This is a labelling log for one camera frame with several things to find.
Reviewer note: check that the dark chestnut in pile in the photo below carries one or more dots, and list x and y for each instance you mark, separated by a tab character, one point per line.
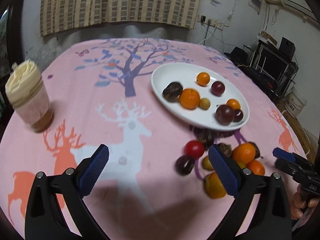
226	149

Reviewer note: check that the dark chestnut behind tomato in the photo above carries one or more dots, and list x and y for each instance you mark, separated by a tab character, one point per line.
207	137

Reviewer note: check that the striped beige curtain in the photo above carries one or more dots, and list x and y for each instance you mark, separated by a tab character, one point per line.
62	15

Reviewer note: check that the wall power strip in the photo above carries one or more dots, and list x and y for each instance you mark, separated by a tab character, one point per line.
205	20

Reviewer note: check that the small orange in plate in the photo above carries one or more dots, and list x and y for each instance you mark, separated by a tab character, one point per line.
234	104

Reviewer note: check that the red cherry tomato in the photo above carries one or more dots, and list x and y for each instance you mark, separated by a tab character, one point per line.
194	149

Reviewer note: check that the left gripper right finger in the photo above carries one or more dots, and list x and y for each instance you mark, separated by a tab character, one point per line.
240	183

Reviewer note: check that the black equipment rack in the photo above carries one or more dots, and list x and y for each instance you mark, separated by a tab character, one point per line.
271	68

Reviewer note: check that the white plastic bucket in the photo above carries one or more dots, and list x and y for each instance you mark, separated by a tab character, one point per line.
294	103

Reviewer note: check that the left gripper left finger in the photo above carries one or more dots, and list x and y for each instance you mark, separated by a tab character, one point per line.
75	186

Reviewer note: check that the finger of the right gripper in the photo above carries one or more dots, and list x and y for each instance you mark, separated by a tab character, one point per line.
286	166
282	154

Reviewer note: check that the small yellow longan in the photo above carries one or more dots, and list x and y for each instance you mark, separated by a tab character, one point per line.
204	103

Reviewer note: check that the large bumpy tangerine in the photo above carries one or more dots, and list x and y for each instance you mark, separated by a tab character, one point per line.
244	153

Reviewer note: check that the yellow longan in pile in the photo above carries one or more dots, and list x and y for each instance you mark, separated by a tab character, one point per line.
206	164

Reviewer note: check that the person's right hand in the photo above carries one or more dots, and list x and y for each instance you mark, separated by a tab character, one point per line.
298	204

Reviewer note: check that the yellow green fruit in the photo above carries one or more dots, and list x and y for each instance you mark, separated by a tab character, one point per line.
241	164

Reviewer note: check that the pink deer print tablecloth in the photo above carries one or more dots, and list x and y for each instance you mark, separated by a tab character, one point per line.
101	94

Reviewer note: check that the yellow orange fruit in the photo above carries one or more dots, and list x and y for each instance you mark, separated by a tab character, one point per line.
213	186

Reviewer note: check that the dark cherry with stem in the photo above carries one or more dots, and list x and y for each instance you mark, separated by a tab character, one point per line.
184	165

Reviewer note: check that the dark water chestnut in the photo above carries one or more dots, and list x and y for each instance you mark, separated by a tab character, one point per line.
172	91

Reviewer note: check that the smooth orange kumquat fruit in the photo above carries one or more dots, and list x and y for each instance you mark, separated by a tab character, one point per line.
203	79

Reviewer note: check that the small purple plum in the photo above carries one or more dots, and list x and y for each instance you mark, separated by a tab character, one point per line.
217	88

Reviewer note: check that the large dark purple plum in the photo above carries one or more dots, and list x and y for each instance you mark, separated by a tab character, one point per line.
224	115

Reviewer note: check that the plastic jar with lid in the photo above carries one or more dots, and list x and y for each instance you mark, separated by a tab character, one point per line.
28	96

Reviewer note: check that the tangerine in plate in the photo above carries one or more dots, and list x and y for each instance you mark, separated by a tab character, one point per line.
189	98

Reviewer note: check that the dark cherry front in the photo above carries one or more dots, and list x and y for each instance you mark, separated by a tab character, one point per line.
238	115

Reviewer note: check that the white oval plate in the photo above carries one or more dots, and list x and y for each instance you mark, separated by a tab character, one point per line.
200	96

